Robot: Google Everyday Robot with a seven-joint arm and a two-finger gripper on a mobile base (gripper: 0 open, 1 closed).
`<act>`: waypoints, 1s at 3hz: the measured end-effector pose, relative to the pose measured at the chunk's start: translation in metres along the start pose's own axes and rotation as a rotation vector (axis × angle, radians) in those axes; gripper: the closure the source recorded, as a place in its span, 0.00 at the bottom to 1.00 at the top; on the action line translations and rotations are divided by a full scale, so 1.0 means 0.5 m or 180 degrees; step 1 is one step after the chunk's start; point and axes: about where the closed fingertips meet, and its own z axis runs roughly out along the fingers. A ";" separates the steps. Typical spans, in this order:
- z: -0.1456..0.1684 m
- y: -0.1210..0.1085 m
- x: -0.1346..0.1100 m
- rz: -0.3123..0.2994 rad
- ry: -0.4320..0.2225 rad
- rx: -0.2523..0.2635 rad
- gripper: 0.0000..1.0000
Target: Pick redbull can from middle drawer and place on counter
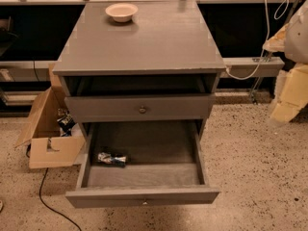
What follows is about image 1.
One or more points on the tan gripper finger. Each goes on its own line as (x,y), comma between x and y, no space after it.
(290,94)
(277,42)

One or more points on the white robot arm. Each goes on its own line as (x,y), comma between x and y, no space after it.
(292,40)

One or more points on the closed grey upper drawer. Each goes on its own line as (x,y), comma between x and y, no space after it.
(139,107)

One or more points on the grey wooden drawer cabinet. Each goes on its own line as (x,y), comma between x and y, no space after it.
(166,49)

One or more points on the open grey middle drawer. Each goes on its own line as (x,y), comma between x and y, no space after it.
(164,166)

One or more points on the thin metal pole stand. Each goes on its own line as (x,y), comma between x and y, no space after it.
(291,39)

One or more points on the white ceramic bowl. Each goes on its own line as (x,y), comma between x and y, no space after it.
(121,12)

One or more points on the snack bag in box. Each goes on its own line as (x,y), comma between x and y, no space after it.
(65,121)

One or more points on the open cardboard box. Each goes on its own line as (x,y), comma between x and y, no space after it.
(49,146)

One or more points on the grey metal shelf rail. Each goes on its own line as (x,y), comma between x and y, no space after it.
(242,67)

